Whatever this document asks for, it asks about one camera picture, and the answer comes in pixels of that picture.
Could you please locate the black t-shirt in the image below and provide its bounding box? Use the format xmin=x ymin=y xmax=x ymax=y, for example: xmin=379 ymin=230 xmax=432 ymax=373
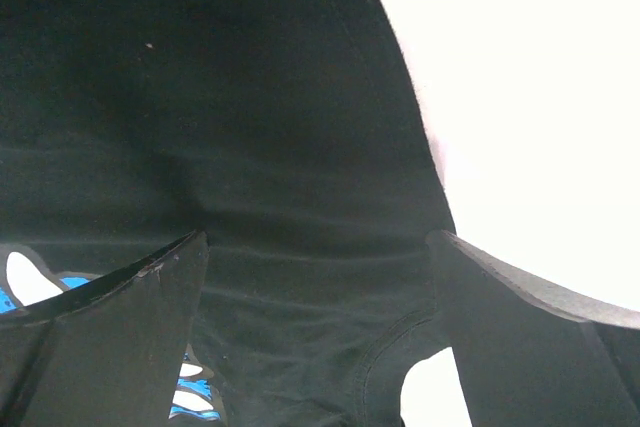
xmin=1 ymin=0 xmax=454 ymax=426

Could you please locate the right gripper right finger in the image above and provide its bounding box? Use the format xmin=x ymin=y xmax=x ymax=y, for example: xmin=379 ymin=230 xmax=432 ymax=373
xmin=428 ymin=231 xmax=639 ymax=426

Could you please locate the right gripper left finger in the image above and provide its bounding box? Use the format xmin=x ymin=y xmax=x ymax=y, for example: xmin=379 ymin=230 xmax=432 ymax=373
xmin=1 ymin=232 xmax=211 ymax=426

